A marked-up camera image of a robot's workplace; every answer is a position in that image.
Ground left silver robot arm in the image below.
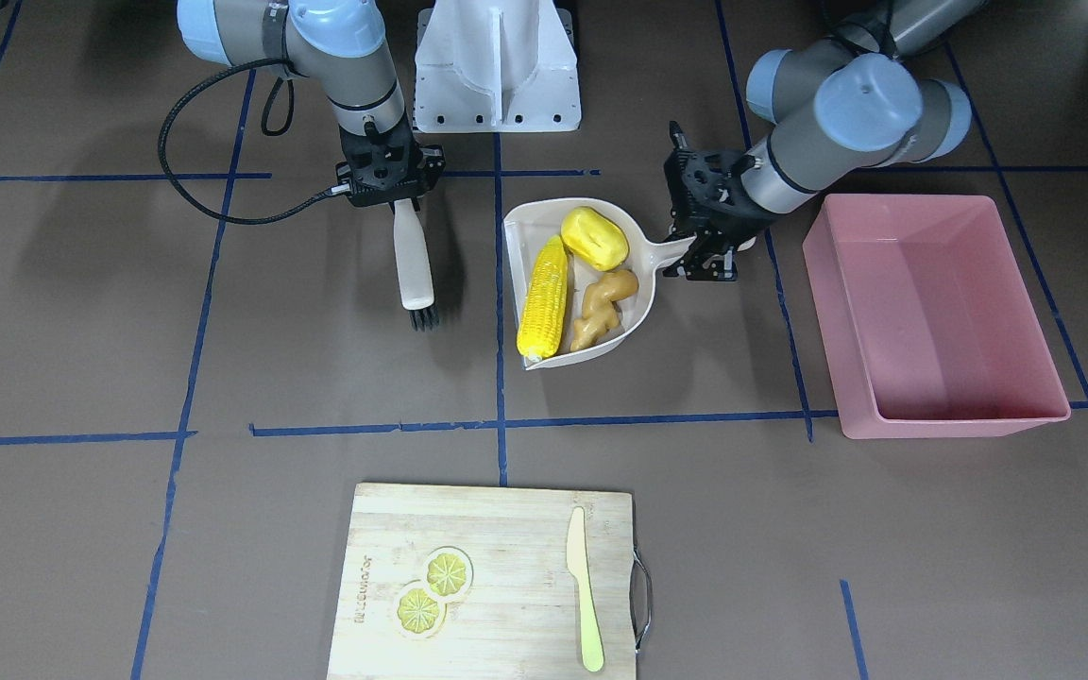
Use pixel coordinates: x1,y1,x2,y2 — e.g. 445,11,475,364
662,1,981,282

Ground yellow toy potato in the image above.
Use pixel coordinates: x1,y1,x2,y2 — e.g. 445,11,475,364
560,206,630,272

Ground tan toy ginger root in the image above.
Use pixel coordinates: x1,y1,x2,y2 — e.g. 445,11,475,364
569,268,638,353

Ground lemon slice far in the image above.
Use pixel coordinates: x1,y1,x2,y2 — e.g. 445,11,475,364
424,547,472,602

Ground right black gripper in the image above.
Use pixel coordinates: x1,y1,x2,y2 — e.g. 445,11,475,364
338,119,417,176

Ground yellow-green plastic knife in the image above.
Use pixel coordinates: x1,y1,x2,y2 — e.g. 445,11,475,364
565,506,605,673

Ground lemon slice near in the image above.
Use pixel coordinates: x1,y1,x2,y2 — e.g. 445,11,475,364
396,586,446,638

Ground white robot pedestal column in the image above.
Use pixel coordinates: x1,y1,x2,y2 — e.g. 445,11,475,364
411,1,583,134

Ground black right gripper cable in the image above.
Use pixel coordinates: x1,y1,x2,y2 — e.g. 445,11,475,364
157,57,356,228

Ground beige plastic dustpan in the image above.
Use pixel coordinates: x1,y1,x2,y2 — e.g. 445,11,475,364
502,196,758,371

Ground beige brush black bristles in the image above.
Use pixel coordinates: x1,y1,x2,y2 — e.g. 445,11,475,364
392,198,438,332

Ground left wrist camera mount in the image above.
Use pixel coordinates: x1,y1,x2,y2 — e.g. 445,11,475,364
662,120,756,242

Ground lemon slice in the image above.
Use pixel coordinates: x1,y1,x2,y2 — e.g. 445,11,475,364
424,547,472,602
396,586,446,638

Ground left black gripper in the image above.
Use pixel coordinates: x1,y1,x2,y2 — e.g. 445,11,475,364
662,194,776,282

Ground pink plastic bin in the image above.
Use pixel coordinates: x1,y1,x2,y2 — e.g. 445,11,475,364
803,194,1072,438

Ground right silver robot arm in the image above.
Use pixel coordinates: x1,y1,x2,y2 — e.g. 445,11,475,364
176,1,415,188

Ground bamboo cutting board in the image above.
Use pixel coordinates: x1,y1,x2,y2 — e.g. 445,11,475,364
327,483,639,679

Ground yellow toy corn cob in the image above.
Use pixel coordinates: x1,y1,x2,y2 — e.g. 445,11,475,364
517,235,569,363

